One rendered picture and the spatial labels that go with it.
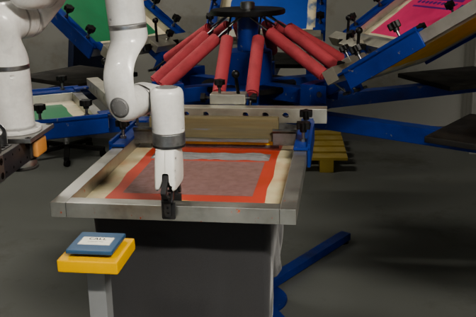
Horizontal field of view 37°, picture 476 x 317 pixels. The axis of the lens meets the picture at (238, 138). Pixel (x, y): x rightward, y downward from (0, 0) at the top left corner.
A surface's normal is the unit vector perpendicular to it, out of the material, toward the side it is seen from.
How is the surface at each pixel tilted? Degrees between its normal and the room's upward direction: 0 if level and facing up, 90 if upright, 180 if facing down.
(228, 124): 90
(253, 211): 90
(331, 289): 0
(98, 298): 90
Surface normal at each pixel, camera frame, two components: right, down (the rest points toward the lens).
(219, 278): 0.09, 0.32
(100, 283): -0.14, 0.26
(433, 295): -0.02, -0.97
